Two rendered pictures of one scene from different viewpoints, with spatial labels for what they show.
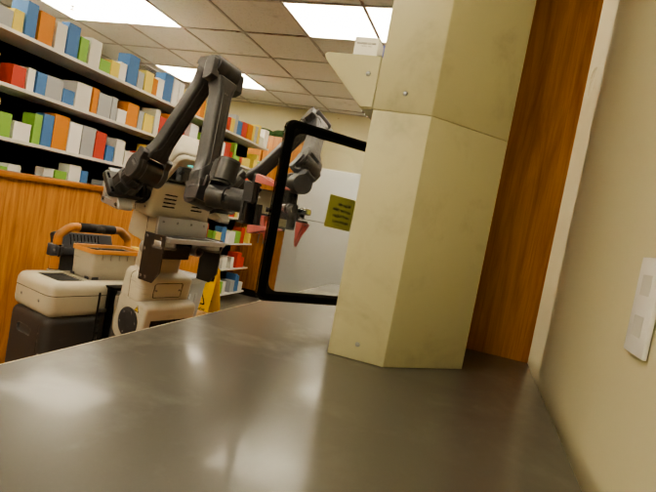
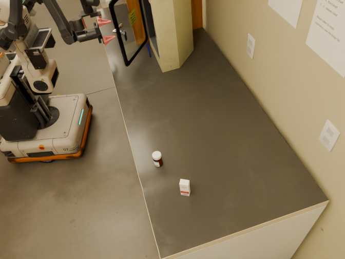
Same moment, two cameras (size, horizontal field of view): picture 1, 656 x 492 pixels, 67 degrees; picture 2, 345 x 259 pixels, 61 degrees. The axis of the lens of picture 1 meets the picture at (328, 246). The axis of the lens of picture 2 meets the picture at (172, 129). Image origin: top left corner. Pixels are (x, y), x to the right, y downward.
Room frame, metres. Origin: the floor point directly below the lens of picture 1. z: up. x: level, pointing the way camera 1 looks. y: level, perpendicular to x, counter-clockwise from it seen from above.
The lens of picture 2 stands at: (-0.33, 0.59, 2.05)
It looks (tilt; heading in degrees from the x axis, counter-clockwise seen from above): 49 degrees down; 333
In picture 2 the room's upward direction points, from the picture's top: 9 degrees counter-clockwise
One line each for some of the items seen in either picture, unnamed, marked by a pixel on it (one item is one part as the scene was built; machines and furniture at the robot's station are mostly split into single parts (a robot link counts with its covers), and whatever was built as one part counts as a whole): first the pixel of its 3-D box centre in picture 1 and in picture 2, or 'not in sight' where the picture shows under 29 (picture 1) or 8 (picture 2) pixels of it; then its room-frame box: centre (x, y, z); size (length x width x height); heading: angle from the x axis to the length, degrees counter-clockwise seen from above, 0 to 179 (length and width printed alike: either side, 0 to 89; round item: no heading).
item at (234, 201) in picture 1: (240, 201); (93, 33); (1.20, 0.23, 1.20); 0.07 x 0.07 x 0.10; 73
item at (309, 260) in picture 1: (327, 220); (130, 24); (1.15, 0.01, 1.19); 0.30 x 0.01 x 0.40; 124
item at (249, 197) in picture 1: (269, 191); (103, 25); (1.18, 0.16, 1.23); 0.09 x 0.07 x 0.07; 73
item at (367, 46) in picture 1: (367, 57); not in sight; (1.05, -0.01, 1.54); 0.05 x 0.05 x 0.06; 74
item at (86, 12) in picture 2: not in sight; (88, 8); (1.47, 0.14, 1.21); 0.10 x 0.07 x 0.07; 74
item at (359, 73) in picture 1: (366, 102); not in sight; (1.11, -0.03, 1.46); 0.32 x 0.11 x 0.10; 163
